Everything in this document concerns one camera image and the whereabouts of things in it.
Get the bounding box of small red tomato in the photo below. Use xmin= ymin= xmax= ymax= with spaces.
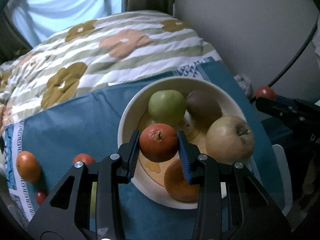
xmin=255 ymin=86 xmax=276 ymax=100
xmin=72 ymin=153 xmax=96 ymax=166
xmin=35 ymin=190 xmax=48 ymax=205

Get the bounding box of black cable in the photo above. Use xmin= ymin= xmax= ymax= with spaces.
xmin=250 ymin=12 xmax=320 ymax=102

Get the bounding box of brown kiwi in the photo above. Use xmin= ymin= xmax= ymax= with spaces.
xmin=185 ymin=90 xmax=223 ymax=130

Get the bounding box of large yellowish apple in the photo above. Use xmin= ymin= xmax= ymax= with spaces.
xmin=205 ymin=115 xmax=255 ymax=164

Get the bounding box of floral striped duvet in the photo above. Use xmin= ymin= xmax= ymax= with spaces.
xmin=0 ymin=10 xmax=220 ymax=135

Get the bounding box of blue patterned tablecloth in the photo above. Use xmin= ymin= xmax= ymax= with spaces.
xmin=1 ymin=60 xmax=285 ymax=240

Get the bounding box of cream round bowl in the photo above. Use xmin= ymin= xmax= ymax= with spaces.
xmin=117 ymin=76 xmax=255 ymax=210

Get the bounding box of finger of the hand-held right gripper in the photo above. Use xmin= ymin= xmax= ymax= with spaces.
xmin=275 ymin=95 xmax=304 ymax=105
xmin=255 ymin=96 xmax=313 ymax=131

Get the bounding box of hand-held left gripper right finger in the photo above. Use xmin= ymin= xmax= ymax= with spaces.
xmin=177 ymin=131 xmax=292 ymax=240

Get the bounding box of white plastic frame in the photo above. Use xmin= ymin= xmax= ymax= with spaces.
xmin=271 ymin=144 xmax=286 ymax=215

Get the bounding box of light blue hanging cloth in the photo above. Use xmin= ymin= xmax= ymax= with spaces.
xmin=7 ymin=0 xmax=123 ymax=48

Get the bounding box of orange-red small tomato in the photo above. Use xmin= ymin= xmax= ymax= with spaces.
xmin=16 ymin=151 xmax=42 ymax=184

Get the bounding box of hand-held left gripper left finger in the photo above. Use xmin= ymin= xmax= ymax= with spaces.
xmin=26 ymin=130 xmax=140 ymax=240

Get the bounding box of green apple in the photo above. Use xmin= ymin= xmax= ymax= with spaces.
xmin=90 ymin=181 xmax=98 ymax=218
xmin=148 ymin=89 xmax=187 ymax=127

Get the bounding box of orange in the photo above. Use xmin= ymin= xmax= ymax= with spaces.
xmin=164 ymin=158 xmax=200 ymax=202
xmin=139 ymin=123 xmax=180 ymax=163

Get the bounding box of crumpled white tissue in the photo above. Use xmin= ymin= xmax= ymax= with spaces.
xmin=235 ymin=74 xmax=252 ymax=97

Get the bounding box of person's right hand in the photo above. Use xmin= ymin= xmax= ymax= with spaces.
xmin=301 ymin=155 xmax=320 ymax=197

